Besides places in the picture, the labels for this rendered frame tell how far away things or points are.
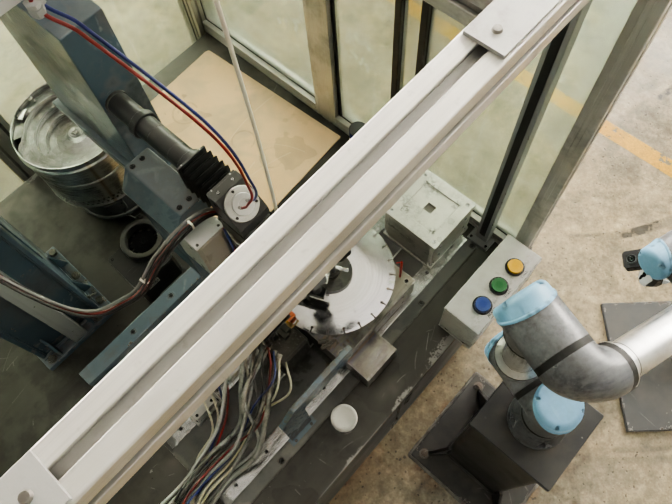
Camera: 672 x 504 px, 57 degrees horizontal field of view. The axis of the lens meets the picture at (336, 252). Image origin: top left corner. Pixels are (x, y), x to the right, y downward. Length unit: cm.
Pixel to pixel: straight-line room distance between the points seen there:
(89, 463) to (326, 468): 130
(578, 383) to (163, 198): 76
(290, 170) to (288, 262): 156
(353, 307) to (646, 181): 181
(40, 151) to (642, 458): 225
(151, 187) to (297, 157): 96
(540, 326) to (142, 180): 73
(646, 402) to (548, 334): 155
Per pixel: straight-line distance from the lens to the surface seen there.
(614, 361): 116
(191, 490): 171
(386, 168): 44
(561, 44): 119
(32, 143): 186
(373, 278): 158
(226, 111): 213
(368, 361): 165
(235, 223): 99
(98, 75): 112
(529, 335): 113
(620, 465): 260
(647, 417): 264
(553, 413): 152
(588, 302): 271
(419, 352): 173
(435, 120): 46
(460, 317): 162
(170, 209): 107
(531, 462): 173
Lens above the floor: 242
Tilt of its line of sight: 66 degrees down
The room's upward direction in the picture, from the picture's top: 7 degrees counter-clockwise
